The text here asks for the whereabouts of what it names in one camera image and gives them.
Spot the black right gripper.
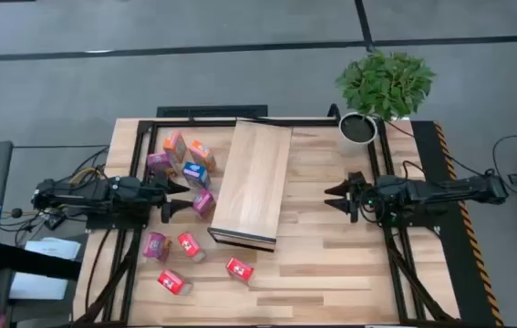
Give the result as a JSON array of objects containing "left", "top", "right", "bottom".
[{"left": 324, "top": 171, "right": 380, "bottom": 224}]

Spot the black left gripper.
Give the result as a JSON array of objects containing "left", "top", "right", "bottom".
[{"left": 140, "top": 175, "right": 194, "bottom": 224}]

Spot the pink cereal box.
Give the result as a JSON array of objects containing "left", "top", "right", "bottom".
[
  {"left": 146, "top": 151, "right": 178, "bottom": 178},
  {"left": 142, "top": 231, "right": 173, "bottom": 263},
  {"left": 192, "top": 188, "right": 218, "bottom": 220}
]

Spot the blue cereal box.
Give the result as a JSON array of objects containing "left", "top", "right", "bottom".
[{"left": 181, "top": 160, "right": 212, "bottom": 190}]

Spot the orange cereal box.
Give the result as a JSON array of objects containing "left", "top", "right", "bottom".
[
  {"left": 162, "top": 130, "right": 189, "bottom": 164},
  {"left": 188, "top": 138, "right": 218, "bottom": 173}
]

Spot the red Froot Loops box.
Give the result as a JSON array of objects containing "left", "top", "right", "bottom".
[
  {"left": 225, "top": 257, "right": 255, "bottom": 286},
  {"left": 176, "top": 231, "right": 208, "bottom": 264},
  {"left": 157, "top": 269, "right": 194, "bottom": 296}
]

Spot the wooden shelf with black legs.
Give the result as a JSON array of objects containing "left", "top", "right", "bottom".
[{"left": 207, "top": 118, "right": 294, "bottom": 252}]

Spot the white plant pot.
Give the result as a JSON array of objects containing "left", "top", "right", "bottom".
[{"left": 338, "top": 111, "right": 379, "bottom": 146}]

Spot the green leafy plant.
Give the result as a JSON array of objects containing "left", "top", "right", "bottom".
[{"left": 334, "top": 49, "right": 437, "bottom": 122}]

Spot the black power adapter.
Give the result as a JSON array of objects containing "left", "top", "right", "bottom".
[{"left": 43, "top": 211, "right": 67, "bottom": 231}]

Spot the black mat with hazard stripes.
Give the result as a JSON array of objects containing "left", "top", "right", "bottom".
[{"left": 410, "top": 120, "right": 506, "bottom": 328}]

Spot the white paper sheet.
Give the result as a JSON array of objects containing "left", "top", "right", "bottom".
[
  {"left": 8, "top": 272, "right": 70, "bottom": 301},
  {"left": 24, "top": 236, "right": 82, "bottom": 261}
]

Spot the black bar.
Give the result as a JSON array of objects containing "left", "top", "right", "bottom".
[{"left": 0, "top": 242, "right": 82, "bottom": 281}]

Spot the black aluminium table frame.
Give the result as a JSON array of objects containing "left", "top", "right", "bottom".
[{"left": 73, "top": 117, "right": 458, "bottom": 327}]

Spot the yellow cable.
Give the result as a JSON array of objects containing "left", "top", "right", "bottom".
[{"left": 69, "top": 166, "right": 107, "bottom": 186}]

